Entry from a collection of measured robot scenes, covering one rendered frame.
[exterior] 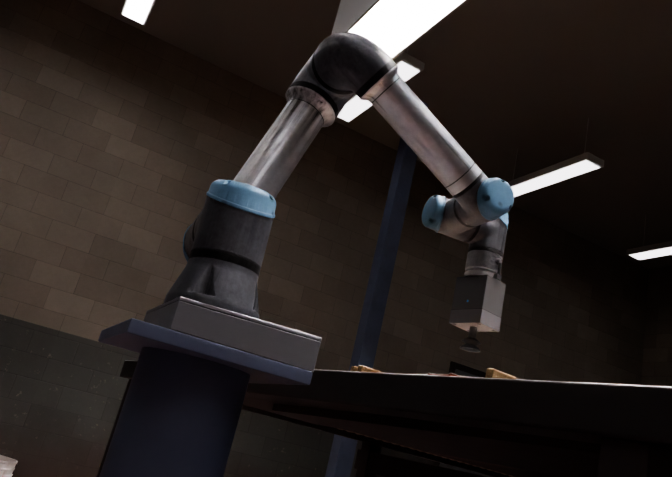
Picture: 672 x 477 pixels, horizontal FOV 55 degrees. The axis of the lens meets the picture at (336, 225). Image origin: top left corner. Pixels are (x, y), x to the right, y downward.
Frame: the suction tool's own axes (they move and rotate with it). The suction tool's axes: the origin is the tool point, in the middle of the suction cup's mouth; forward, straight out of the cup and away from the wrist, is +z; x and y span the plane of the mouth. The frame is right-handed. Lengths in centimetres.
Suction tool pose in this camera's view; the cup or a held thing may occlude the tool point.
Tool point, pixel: (470, 349)
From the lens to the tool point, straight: 139.2
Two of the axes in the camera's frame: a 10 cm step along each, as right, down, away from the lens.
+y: -6.2, 1.3, 7.8
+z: -2.3, 9.2, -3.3
